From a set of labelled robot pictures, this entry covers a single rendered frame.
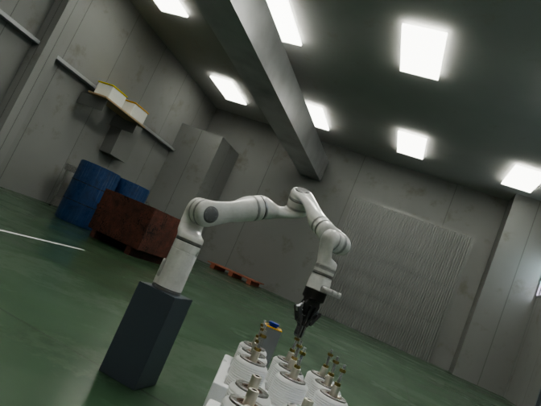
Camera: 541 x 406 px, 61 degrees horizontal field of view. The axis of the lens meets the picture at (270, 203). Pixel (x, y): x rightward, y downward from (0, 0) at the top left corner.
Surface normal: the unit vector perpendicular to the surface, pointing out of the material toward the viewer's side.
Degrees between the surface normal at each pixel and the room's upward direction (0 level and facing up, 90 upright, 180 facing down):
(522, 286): 90
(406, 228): 90
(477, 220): 90
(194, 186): 90
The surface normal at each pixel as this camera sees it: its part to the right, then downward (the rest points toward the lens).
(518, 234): -0.25, -0.24
